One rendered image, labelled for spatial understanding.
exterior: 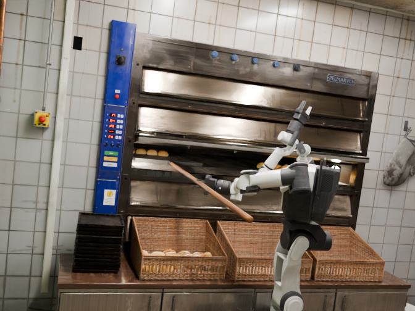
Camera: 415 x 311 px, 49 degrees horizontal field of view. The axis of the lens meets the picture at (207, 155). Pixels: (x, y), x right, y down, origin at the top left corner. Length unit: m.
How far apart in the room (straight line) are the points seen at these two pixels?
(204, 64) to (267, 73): 0.49
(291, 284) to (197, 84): 1.49
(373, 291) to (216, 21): 2.19
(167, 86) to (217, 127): 0.47
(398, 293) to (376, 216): 0.71
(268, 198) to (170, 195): 0.77
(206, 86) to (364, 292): 1.81
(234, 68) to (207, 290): 1.55
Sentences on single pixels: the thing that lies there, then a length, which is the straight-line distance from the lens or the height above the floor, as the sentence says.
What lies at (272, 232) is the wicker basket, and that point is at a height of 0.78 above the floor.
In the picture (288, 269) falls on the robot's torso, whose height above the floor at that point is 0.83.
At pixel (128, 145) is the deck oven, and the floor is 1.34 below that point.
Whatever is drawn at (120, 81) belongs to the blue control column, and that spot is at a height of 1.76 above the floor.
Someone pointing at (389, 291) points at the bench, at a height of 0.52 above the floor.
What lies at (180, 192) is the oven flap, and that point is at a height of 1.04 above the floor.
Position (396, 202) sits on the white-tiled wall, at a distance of 4.15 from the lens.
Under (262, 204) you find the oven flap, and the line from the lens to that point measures 3.50.
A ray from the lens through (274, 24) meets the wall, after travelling 3.48.
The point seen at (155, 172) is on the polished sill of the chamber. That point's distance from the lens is 3.22.
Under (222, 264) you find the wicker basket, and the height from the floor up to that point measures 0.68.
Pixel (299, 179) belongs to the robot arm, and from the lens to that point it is 2.33.
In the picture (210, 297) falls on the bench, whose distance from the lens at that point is 2.97.
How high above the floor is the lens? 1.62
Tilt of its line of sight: 5 degrees down
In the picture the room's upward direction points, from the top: 7 degrees clockwise
